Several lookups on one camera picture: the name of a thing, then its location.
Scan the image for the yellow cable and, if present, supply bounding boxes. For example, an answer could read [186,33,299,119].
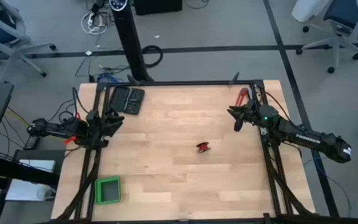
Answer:
[4,108,70,143]

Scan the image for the green plastic tray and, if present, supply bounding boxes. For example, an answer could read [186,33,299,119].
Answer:
[94,175,122,205]

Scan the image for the coiled black floor cable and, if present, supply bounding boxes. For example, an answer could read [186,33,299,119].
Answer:
[141,45,164,68]

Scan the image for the white power strip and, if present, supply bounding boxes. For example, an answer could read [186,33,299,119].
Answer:
[80,10,111,35]

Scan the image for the black box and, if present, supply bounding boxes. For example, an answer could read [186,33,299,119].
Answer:
[134,0,183,16]

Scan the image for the clear plastic cup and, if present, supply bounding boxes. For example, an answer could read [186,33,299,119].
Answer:
[36,185,57,201]

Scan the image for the black power adapter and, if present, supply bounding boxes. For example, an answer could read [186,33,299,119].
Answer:
[23,136,41,151]

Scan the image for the black open bit case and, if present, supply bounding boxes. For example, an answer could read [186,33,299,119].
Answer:
[108,85,145,115]

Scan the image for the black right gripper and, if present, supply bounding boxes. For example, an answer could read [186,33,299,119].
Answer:
[227,101,260,133]

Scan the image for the black wire spool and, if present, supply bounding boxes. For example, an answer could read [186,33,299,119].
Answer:
[196,142,211,154]

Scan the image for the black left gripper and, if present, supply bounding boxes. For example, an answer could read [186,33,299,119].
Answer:
[85,108,126,149]

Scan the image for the red handled pliers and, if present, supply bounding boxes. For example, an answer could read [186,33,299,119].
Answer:
[235,87,250,106]

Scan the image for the blue cable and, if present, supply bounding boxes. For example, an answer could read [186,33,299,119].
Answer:
[96,73,124,84]
[303,149,353,218]

